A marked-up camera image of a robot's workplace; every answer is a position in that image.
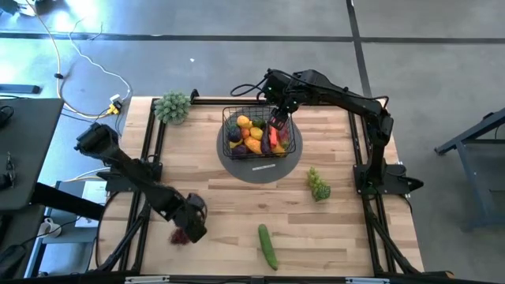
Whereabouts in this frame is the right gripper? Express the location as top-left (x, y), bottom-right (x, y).
top-left (260, 69), bottom-right (303, 115)

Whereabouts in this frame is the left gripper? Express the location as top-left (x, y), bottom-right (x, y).
top-left (167, 191), bottom-right (209, 245)

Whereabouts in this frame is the red grape bunch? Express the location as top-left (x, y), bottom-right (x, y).
top-left (168, 226), bottom-right (193, 246)

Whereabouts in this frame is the green cucumber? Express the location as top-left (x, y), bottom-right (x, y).
top-left (257, 223), bottom-right (279, 271)

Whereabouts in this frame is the green grape bunch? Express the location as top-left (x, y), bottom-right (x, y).
top-left (307, 166), bottom-right (332, 203)

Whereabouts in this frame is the white light bar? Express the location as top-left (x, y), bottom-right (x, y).
top-left (346, 277), bottom-right (391, 284)
top-left (125, 275), bottom-right (170, 284)

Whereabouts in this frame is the green potted plant white pot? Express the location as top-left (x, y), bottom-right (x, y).
top-left (153, 91), bottom-right (192, 125)

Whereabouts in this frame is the white paper stack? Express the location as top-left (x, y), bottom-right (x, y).
top-left (74, 181), bottom-right (110, 229)

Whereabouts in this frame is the black desk leg beam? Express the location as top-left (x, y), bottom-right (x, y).
top-left (29, 183), bottom-right (106, 222)

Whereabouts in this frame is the white mug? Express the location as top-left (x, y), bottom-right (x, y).
top-left (38, 217), bottom-right (63, 239)

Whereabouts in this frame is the black desk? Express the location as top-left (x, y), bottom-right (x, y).
top-left (0, 97), bottom-right (65, 212)

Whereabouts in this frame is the flat black bar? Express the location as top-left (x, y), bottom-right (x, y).
top-left (0, 84), bottom-right (42, 95)

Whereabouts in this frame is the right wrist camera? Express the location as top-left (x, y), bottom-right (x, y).
top-left (267, 106), bottom-right (290, 130)

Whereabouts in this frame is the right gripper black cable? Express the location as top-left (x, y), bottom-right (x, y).
top-left (230, 77), bottom-right (269, 98)

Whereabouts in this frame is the black wire basket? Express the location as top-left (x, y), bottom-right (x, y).
top-left (221, 104), bottom-right (297, 160)

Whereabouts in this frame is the black aluminium table frame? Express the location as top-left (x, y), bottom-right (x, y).
top-left (89, 96), bottom-right (425, 279)

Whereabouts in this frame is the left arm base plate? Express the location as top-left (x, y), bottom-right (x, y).
top-left (103, 163), bottom-right (162, 193)

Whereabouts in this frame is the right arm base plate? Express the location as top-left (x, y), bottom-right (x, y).
top-left (353, 161), bottom-right (425, 196)

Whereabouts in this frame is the white floor cable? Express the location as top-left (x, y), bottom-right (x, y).
top-left (67, 33), bottom-right (133, 99)

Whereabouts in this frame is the grey blue table frame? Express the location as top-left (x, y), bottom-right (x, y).
top-left (433, 106), bottom-right (505, 230)

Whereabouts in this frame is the cream floor cable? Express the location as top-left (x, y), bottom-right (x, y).
top-left (25, 0), bottom-right (115, 119)

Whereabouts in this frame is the black desk cable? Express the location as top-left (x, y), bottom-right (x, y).
top-left (0, 104), bottom-right (15, 129)

